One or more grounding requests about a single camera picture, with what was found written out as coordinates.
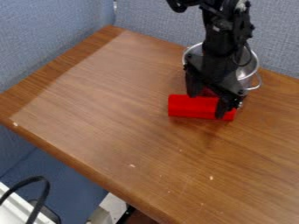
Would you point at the white table frame part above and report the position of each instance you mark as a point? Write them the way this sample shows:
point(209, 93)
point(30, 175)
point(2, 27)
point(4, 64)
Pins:
point(109, 210)

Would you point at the red plastic block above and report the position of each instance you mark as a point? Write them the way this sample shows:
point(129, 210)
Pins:
point(198, 107)

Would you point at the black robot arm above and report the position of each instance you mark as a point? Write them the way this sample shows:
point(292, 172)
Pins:
point(224, 50)

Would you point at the metal pot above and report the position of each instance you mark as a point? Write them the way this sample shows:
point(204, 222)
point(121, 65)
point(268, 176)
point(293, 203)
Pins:
point(247, 73)

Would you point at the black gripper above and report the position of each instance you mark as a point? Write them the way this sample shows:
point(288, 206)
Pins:
point(214, 72)

